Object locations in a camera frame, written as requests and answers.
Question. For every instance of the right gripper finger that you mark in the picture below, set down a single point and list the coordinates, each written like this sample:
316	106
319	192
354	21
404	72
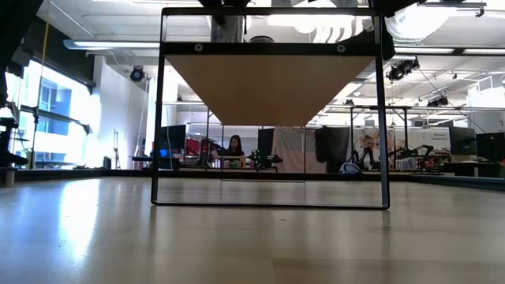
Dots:
371	41
394	6

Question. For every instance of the large clear bottle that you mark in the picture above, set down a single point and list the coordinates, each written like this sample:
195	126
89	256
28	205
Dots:
229	31

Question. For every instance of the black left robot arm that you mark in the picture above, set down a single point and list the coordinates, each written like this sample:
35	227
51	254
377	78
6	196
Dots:
13	31

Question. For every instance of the black ceiling spotlight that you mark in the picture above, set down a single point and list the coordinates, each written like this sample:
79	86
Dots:
438	102
402	69

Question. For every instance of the ceiling light strip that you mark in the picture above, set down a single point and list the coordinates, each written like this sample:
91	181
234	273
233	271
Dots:
418	50

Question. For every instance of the black ceiling track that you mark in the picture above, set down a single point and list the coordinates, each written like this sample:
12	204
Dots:
450	4

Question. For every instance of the black hanging cloth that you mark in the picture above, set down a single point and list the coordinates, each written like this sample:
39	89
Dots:
333	144

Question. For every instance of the person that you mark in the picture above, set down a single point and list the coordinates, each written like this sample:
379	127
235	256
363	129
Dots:
234	148
369	152

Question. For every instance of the white printed sign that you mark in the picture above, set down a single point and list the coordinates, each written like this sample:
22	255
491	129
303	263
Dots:
444	144

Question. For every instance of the black upright panel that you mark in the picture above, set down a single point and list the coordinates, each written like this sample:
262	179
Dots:
265	138

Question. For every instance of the black computer monitor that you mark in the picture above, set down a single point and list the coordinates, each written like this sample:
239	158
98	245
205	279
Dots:
491	146
173	138
462	140

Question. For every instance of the white and blue round object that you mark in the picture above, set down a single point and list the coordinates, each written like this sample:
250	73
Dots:
349	169

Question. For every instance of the long ceiling light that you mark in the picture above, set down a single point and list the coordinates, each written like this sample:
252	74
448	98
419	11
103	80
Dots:
90	44

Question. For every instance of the white hanging cloth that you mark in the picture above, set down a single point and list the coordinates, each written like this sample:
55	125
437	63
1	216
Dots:
294	150

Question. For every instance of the small black box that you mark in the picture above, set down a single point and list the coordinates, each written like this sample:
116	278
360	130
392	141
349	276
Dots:
107	162

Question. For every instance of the grey corner block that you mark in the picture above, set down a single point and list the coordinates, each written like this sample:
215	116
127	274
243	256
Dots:
11	178

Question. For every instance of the silver ceiling duct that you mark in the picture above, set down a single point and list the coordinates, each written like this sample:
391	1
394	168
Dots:
418	27

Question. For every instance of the black metal rig frame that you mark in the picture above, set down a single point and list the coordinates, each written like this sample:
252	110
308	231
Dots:
378	107

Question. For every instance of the wooden shelf black metal frame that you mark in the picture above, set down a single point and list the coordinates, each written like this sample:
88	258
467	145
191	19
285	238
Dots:
268	87

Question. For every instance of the black aluminium table rail frame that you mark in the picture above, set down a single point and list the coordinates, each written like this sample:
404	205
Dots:
59	174

